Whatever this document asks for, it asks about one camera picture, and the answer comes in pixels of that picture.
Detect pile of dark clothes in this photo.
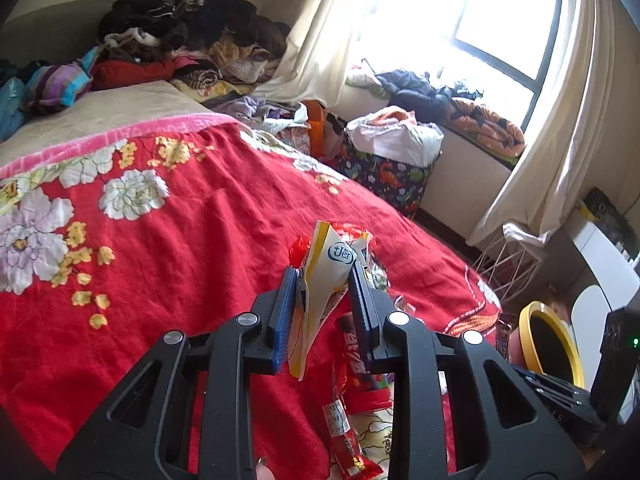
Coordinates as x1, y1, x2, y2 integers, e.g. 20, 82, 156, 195
96, 0, 292, 57

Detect cream curtain beside bed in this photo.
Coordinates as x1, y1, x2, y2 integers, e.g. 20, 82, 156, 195
249, 0, 402, 107

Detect lavender and white clothes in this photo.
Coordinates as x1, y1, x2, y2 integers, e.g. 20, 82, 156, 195
214, 94, 312, 132

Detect dark brown bag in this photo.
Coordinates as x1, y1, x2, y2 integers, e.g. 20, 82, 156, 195
584, 186, 640, 252

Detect long red snack wrapper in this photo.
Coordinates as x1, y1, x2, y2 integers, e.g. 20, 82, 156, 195
319, 355, 387, 479

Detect orange bag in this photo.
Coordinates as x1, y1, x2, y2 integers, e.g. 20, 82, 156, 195
299, 99, 334, 159

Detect pink patterned fabric bag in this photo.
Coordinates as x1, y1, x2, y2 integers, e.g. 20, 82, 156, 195
271, 124, 314, 157

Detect red candy tube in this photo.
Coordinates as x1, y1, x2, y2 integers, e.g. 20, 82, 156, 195
334, 310, 394, 414

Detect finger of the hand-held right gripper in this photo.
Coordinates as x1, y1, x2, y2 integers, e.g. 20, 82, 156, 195
527, 390, 607, 445
510, 363, 593, 403

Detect cream curtain beside dresser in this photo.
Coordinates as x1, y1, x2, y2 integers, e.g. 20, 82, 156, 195
466, 0, 622, 247

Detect dark floral storage bag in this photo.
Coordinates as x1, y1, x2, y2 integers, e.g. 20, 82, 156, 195
336, 131, 437, 219

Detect grey headboard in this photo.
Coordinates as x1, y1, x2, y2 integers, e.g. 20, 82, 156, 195
0, 0, 122, 77

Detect yellow and white wrapper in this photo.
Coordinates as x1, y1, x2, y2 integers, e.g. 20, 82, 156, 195
287, 220, 373, 380

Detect green and black wrapper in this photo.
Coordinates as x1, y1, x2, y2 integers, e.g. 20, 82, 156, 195
365, 259, 416, 317

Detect yellow-rimmed black trash bin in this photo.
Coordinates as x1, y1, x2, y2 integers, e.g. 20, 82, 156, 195
517, 301, 586, 392

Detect black framed window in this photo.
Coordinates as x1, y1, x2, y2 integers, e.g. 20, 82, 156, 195
449, 0, 577, 132

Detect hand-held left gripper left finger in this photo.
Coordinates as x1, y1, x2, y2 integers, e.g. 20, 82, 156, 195
56, 266, 299, 480

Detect orange patterned quilt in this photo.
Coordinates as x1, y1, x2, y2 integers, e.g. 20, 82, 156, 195
446, 96, 527, 162

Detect purple striped cloth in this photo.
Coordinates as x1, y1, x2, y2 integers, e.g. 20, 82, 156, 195
21, 61, 94, 114

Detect white dresser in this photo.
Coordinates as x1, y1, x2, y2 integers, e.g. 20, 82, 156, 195
569, 284, 622, 342

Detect tiger print blanket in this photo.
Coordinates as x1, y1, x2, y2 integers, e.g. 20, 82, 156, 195
169, 66, 224, 94

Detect white wire stool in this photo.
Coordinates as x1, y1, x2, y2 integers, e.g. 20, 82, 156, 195
471, 236, 544, 307

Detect orange cloth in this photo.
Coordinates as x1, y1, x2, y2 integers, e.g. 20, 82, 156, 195
369, 105, 417, 127

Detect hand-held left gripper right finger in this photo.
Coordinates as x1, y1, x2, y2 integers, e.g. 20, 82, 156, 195
347, 262, 586, 480

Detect red folded cloth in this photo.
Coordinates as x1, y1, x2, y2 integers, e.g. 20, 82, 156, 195
91, 56, 192, 92

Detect light blue cloth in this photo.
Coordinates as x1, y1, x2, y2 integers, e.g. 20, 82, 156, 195
0, 76, 29, 142

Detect beige bed sheet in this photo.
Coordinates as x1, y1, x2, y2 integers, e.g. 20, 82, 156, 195
0, 79, 236, 171

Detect white dressing table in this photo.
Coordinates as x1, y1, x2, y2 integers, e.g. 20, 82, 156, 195
569, 205, 640, 291

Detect dark snack wrapper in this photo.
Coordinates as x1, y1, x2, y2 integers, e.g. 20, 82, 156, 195
492, 311, 521, 362

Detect red floral blanket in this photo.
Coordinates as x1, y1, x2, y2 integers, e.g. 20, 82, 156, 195
0, 114, 503, 480

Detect white cloth on stool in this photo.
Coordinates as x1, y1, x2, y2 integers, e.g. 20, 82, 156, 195
501, 221, 552, 249

